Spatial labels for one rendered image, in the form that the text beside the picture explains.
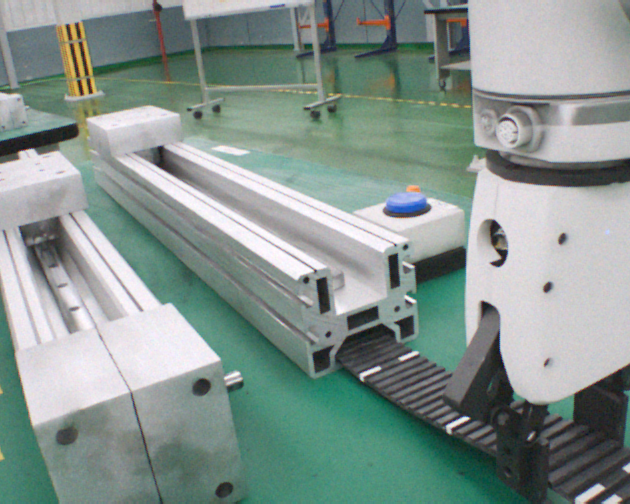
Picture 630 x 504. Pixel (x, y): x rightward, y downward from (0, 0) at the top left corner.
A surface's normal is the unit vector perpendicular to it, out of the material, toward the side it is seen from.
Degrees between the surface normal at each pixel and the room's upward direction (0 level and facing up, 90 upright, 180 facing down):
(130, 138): 90
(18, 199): 90
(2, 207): 90
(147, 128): 90
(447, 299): 0
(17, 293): 0
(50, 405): 0
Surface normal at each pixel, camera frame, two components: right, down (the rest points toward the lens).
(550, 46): -0.50, 0.37
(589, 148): -0.15, 0.38
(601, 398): -0.87, 0.27
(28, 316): -0.11, -0.92
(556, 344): 0.40, 0.27
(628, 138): 0.18, 0.34
